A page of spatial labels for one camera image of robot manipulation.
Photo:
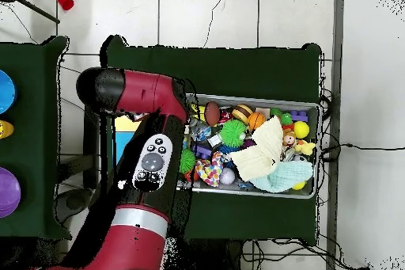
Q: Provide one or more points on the polka dot cloth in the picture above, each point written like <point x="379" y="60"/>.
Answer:
<point x="210" y="171"/>

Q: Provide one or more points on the cream waffle cloth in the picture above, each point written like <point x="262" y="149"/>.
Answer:
<point x="259" y="156"/>

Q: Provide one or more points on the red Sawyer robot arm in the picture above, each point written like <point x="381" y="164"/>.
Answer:
<point x="142" y="92"/>

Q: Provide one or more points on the wooden box with three holes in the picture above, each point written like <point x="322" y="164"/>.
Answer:
<point x="121" y="126"/>

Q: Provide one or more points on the clear mesh bin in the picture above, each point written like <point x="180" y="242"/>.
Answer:
<point x="311" y="108"/>

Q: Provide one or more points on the brown toy football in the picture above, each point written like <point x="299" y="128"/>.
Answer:
<point x="212" y="113"/>

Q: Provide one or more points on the green spiky ball with eyes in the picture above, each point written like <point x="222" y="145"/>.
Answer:
<point x="188" y="160"/>

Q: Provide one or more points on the green spiky rubber ball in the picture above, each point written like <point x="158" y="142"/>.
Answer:
<point x="233" y="133"/>

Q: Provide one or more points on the toy burger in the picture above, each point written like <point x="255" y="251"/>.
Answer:
<point x="242" y="112"/>

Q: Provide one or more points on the orange toy basketball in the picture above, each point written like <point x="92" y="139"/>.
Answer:
<point x="256" y="120"/>

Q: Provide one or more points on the dark green table cloth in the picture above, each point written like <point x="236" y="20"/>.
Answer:
<point x="253" y="70"/>

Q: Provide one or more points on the mint waffle cloth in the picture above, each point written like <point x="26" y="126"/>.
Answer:
<point x="288" y="175"/>

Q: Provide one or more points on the yellow smiley ball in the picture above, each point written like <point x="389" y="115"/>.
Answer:
<point x="301" y="129"/>

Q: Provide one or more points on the green cloth of side table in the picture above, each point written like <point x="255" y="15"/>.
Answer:
<point x="31" y="140"/>

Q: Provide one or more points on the red plastic cup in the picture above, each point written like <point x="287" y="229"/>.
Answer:
<point x="65" y="1"/>

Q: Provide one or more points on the yellow toy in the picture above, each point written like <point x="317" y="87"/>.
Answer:
<point x="5" y="129"/>

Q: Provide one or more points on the purple ball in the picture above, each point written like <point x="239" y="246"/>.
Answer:
<point x="9" y="192"/>

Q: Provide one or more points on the black tripod stand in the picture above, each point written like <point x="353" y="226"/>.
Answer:
<point x="38" y="12"/>

